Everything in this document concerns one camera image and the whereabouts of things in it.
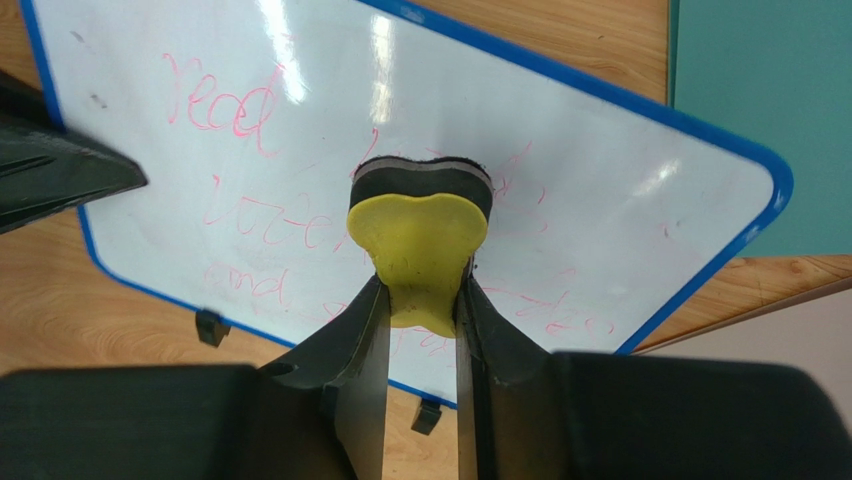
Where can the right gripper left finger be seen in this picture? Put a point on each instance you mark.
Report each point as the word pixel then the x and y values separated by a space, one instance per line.
pixel 323 416

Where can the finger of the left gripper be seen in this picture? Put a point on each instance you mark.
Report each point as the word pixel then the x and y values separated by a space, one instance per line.
pixel 45 170

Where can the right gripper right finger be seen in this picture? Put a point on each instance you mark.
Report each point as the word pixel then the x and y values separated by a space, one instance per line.
pixel 501 394

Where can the yellow bone-shaped eraser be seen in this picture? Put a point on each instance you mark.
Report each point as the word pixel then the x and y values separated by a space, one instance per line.
pixel 421 223

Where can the blue framed whiteboard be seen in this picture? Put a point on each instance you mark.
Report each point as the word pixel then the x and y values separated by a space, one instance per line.
pixel 294 149

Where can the pinkish grey mat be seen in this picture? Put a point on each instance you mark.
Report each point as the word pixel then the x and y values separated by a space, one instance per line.
pixel 810 331

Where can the teal mat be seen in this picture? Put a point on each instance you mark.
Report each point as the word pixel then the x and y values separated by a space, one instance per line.
pixel 778 73

